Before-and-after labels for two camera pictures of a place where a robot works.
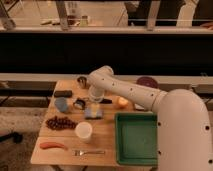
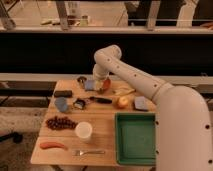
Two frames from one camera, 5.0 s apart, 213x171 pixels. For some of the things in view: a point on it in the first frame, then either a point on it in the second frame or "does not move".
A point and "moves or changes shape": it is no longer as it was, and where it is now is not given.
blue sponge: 93,114 moves or changes shape
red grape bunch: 61,123 does not move
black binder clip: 79,103 does not move
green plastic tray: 136,139 does not move
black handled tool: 106,101 does not move
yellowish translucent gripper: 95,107 -> 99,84
